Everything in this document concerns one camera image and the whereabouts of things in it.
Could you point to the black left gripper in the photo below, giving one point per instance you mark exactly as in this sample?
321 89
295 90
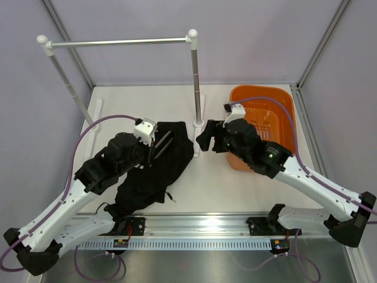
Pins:
149 154

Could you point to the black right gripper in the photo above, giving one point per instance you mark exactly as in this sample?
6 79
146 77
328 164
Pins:
214 128

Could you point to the black shorts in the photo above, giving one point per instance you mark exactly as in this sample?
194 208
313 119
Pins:
143 187

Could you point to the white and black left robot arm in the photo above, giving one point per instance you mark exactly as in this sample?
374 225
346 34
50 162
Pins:
91 180

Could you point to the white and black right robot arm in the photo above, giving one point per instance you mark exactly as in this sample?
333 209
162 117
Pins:
344 213

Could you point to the orange plastic basket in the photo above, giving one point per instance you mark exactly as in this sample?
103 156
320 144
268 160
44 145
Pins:
270 110

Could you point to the silver clothes rack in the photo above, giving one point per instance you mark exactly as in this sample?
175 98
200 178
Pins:
191 39

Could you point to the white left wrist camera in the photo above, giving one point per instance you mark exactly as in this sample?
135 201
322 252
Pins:
144 131

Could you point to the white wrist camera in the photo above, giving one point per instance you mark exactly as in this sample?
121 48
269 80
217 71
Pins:
234 112
144 131

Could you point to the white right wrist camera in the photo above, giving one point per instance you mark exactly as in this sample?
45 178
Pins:
234 112

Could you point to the aluminium mounting rail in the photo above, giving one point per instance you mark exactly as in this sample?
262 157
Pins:
194 225

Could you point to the white slotted cable duct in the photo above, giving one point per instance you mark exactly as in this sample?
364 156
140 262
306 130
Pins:
245 244

